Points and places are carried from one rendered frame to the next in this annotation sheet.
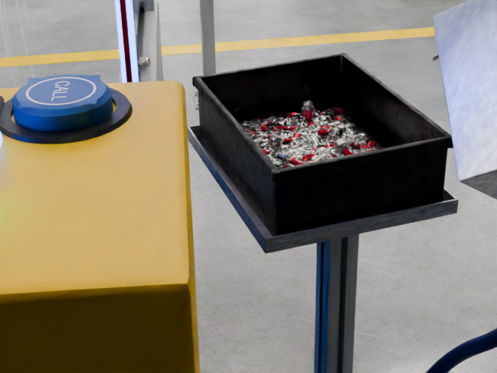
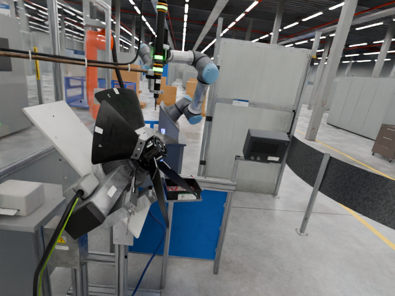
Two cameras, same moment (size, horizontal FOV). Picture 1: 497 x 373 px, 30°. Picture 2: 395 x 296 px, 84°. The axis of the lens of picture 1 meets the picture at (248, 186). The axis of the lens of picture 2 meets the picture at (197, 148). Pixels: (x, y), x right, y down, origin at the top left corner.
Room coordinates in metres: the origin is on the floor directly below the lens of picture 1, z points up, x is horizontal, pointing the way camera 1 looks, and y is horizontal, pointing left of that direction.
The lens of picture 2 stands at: (0.88, -1.33, 1.56)
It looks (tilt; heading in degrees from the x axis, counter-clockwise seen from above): 18 degrees down; 92
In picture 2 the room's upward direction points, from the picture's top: 8 degrees clockwise
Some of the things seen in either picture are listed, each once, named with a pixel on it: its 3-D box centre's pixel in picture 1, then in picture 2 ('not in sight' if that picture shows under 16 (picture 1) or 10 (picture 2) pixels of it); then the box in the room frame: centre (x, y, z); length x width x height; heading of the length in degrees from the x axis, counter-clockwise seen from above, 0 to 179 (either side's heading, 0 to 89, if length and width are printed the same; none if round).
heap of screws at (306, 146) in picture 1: (312, 156); (181, 191); (0.78, -0.06, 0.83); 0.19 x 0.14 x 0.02; 20
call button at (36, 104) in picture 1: (63, 106); not in sight; (0.35, 0.08, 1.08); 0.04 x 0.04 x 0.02
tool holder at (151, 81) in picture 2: not in sight; (154, 81); (0.62, -0.27, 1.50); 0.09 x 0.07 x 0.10; 39
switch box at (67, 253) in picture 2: not in sight; (67, 242); (0.30, -0.51, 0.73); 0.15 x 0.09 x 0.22; 4
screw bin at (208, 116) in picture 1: (313, 138); (181, 189); (0.78, -0.06, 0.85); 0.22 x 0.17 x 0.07; 20
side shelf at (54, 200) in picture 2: not in sight; (34, 203); (0.08, -0.42, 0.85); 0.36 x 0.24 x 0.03; 94
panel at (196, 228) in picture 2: not in sight; (168, 222); (0.70, 0.10, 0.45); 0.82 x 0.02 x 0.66; 4
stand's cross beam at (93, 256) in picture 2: not in sight; (100, 257); (0.41, -0.42, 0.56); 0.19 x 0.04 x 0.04; 4
